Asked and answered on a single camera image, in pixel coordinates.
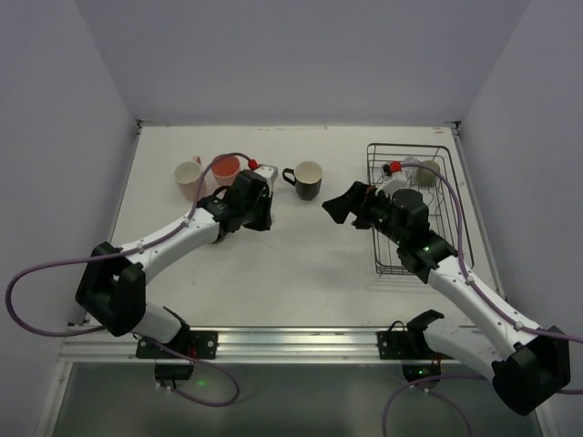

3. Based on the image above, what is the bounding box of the matte pink tumbler cup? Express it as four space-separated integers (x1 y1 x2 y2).
210 156 240 187

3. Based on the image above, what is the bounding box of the glossy black handled mug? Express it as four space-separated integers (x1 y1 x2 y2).
281 161 323 201

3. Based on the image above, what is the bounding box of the clear glass cup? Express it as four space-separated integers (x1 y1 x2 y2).
402 157 420 178

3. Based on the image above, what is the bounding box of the grey-beige speckled cup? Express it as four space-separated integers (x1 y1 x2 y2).
415 160 440 188

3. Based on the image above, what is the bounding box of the glossy pink handled mug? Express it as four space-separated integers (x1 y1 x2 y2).
174 156 207 201

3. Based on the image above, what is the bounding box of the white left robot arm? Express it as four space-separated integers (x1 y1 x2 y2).
76 165 278 344

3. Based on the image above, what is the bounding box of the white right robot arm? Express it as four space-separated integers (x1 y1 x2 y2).
322 182 570 416

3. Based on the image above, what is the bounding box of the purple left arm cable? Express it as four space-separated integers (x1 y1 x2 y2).
4 151 240 407

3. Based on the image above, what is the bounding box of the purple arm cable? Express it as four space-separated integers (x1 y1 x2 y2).
382 158 583 437
4 151 240 407

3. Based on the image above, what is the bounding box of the black wire dish rack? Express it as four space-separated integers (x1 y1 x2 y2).
366 143 475 276

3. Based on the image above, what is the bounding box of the aluminium mounting rail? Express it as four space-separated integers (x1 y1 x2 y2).
63 323 534 365

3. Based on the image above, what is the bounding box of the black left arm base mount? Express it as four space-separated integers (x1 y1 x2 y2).
136 320 219 388

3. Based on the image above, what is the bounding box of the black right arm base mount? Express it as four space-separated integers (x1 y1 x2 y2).
375 310 445 381

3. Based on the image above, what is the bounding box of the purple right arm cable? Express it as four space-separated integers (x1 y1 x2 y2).
382 158 583 437

